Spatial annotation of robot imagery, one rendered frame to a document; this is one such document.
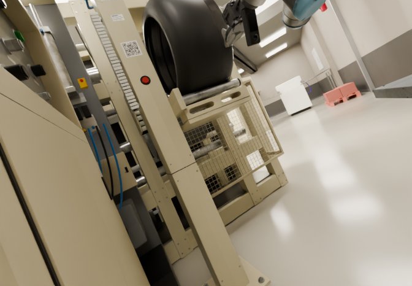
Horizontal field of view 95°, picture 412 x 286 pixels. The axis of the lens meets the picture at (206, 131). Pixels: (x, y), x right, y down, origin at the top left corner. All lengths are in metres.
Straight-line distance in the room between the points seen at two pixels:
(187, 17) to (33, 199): 0.81
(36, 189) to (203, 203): 0.75
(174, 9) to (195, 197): 0.81
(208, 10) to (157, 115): 0.51
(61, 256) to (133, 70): 0.81
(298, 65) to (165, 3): 13.24
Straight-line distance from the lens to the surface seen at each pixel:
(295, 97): 8.32
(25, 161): 0.26
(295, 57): 14.07
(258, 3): 0.71
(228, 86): 0.97
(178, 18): 0.90
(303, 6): 0.61
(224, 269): 1.05
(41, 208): 0.24
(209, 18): 0.95
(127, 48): 1.01
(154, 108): 0.90
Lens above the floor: 0.71
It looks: 1 degrees up
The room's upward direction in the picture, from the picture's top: 24 degrees counter-clockwise
